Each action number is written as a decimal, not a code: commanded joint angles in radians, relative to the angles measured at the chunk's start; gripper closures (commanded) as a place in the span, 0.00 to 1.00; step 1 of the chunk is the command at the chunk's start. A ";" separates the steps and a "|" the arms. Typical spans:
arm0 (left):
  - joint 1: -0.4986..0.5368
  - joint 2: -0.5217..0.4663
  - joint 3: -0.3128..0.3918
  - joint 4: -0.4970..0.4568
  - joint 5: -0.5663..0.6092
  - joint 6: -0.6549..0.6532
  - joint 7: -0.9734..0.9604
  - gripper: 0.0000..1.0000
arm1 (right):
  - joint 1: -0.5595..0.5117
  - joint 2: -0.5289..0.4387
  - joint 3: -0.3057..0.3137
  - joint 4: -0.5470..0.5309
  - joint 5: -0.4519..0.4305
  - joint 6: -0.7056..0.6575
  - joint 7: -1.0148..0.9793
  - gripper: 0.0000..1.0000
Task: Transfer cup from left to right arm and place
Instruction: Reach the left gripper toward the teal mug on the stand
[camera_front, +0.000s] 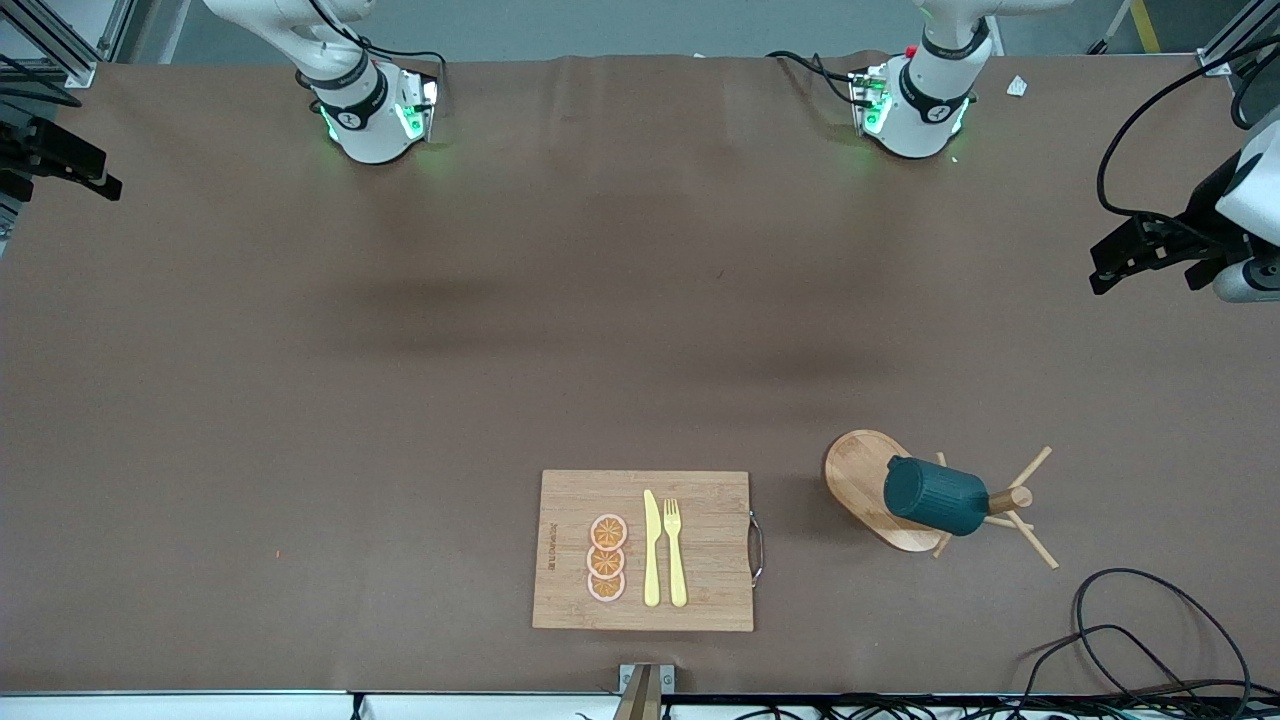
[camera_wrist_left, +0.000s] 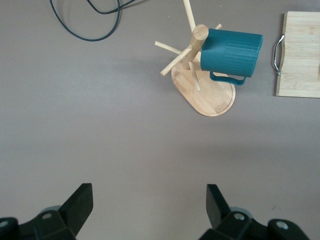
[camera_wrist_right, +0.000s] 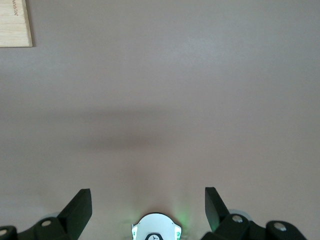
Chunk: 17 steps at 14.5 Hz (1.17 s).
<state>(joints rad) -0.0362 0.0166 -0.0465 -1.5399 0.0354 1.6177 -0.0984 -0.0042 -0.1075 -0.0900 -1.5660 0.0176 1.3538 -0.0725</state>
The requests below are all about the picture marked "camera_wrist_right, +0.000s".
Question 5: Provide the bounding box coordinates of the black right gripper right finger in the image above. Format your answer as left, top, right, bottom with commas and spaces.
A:
201, 186, 308, 240

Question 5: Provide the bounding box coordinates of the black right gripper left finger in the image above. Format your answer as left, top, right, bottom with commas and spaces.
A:
0, 188, 93, 240

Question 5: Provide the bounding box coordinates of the brown table cover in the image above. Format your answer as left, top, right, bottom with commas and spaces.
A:
0, 0, 320, 240

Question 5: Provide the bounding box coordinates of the wooden cutting board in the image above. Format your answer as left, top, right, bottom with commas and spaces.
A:
0, 0, 34, 48

